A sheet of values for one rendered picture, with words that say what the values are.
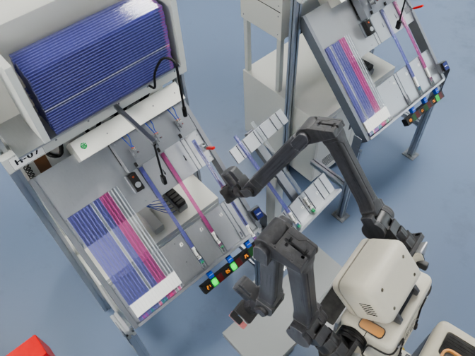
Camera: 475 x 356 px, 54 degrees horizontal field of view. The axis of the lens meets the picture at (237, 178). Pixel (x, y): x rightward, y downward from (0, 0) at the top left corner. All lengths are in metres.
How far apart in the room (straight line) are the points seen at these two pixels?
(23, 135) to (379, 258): 1.23
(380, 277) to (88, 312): 1.95
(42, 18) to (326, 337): 1.33
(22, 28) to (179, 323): 1.74
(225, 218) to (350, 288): 0.88
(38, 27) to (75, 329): 1.74
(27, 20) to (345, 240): 2.13
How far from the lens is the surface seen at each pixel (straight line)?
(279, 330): 2.08
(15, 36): 1.73
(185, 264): 2.03
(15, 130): 1.82
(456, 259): 3.12
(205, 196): 2.39
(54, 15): 1.76
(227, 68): 4.03
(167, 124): 1.95
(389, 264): 1.37
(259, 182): 1.69
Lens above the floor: 2.56
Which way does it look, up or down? 53 degrees down
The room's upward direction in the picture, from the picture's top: 4 degrees counter-clockwise
